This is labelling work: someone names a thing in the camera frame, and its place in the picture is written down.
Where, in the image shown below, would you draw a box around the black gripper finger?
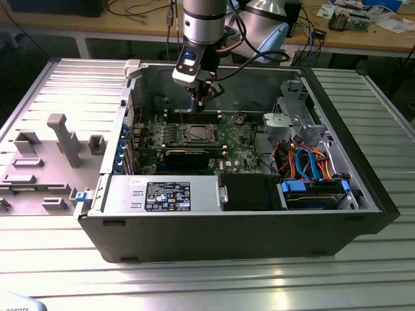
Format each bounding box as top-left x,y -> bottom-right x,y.
189,80 -> 210,113
207,80 -> 226,102

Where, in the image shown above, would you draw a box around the black graphics card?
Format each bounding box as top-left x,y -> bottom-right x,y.
137,144 -> 228,172

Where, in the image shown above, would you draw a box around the green motherboard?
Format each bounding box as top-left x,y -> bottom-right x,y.
131,111 -> 279,178

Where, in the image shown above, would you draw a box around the grey case release latch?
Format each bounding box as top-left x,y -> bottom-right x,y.
124,59 -> 143,79

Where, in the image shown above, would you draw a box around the silver metal drive cage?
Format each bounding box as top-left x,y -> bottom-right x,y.
272,79 -> 328,146

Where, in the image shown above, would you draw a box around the white label tag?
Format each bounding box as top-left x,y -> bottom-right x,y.
281,44 -> 296,65

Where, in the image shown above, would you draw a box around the tall black device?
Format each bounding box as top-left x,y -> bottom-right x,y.
285,0 -> 302,38

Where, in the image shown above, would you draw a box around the wooden desk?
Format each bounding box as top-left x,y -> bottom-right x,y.
0,0 -> 415,59

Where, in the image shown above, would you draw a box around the silver power supply with label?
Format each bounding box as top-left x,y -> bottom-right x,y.
100,174 -> 224,216

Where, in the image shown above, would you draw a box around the blue disk carrier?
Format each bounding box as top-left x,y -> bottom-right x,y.
279,179 -> 350,208

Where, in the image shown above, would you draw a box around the metal heat sink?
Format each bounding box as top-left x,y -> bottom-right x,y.
329,8 -> 350,32

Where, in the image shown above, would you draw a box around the black open PC case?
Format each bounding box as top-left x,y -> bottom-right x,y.
73,59 -> 401,264

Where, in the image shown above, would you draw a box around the black hard disk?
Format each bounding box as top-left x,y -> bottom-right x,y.
285,192 -> 341,211

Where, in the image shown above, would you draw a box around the metal electronics part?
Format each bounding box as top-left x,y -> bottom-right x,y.
346,11 -> 372,33

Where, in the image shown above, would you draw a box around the blue plastic clip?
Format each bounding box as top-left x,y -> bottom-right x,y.
74,190 -> 93,204

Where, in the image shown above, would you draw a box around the large black box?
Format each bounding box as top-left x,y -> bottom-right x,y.
8,0 -> 104,17

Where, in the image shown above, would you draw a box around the grey parts rack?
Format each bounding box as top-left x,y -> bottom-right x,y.
0,111 -> 108,216

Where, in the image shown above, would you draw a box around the blue box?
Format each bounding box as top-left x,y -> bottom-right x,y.
362,0 -> 403,12

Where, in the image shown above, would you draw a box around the white papers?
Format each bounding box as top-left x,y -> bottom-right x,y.
375,19 -> 415,33

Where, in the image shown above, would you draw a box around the pale teach pendant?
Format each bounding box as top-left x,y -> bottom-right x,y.
0,290 -> 49,311

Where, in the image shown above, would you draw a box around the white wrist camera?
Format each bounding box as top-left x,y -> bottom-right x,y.
171,45 -> 204,89

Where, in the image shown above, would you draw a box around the black camera cable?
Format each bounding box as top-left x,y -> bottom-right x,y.
213,9 -> 291,82

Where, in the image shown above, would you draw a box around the red and orange wires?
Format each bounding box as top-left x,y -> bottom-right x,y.
274,145 -> 296,178

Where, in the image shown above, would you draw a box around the blue data cable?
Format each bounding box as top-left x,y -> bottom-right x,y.
294,146 -> 322,183

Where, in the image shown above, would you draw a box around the orange wire bundle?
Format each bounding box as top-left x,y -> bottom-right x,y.
316,150 -> 341,182

